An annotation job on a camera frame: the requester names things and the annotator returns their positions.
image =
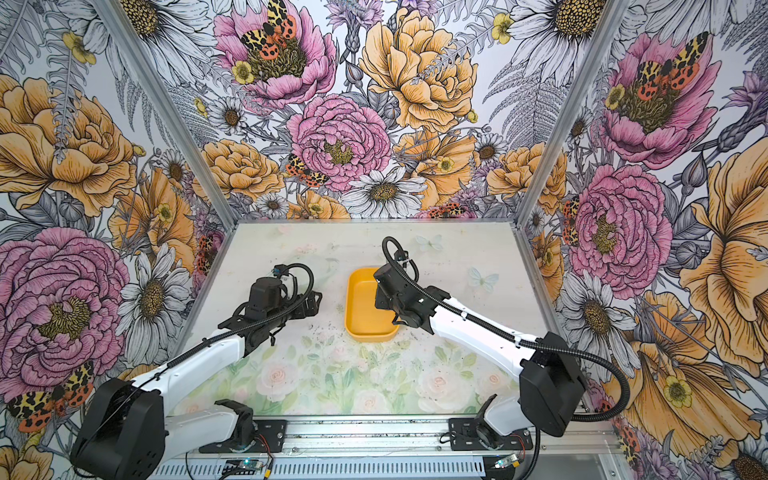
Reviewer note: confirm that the yellow plastic bin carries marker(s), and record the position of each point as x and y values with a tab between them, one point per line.
363	321

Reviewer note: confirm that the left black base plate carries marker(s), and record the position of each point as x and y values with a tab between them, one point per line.
258	436

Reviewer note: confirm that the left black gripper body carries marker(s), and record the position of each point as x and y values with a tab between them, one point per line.
297	313

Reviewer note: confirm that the green circuit board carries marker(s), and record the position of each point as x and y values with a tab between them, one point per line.
245	466
510	461

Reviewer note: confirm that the white slotted cable duct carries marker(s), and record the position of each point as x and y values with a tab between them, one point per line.
384	467

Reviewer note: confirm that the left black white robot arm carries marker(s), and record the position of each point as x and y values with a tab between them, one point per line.
149	399

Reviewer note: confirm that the left green circuit board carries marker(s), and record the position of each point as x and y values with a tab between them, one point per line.
245	466

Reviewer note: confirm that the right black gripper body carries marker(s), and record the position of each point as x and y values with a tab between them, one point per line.
390	303

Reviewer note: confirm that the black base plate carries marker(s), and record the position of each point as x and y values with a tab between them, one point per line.
258	436
465	434

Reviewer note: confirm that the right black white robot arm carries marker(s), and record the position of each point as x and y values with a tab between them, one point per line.
550	382

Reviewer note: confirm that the aluminium front rail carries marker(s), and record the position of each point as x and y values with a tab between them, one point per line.
341	436

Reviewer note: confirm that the right green circuit board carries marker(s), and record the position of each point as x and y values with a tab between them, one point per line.
510	461

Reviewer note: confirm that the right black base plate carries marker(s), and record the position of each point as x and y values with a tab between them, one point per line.
465	434

